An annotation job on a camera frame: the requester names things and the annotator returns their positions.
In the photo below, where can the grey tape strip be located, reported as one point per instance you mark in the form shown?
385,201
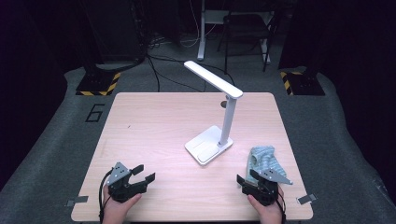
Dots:
306,199
77,199

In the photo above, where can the white desk lamp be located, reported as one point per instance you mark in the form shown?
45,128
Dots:
207,149

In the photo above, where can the blue striped cloth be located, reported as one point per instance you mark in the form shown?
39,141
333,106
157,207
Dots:
264,158

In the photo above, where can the dark cabinet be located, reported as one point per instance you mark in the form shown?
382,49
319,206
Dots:
115,31

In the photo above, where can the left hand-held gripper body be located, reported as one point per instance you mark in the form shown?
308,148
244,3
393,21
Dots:
123,189

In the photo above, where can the person's right hand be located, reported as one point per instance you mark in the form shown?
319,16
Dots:
271,214

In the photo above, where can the dark round table grommet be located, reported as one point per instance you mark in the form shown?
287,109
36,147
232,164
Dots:
223,105

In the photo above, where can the person's left hand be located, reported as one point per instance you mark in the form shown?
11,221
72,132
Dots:
115,211

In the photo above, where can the black chair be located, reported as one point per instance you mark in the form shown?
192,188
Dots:
246,26

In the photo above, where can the dark curtain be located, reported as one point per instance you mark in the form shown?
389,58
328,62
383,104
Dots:
367,93
25,93

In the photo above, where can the white desk frame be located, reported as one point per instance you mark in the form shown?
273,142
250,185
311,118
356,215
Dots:
201,37

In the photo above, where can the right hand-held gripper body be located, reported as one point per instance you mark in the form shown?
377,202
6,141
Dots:
263,193

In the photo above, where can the black stand base yellow stripes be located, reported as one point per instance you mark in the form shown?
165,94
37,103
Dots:
305,84
96,84

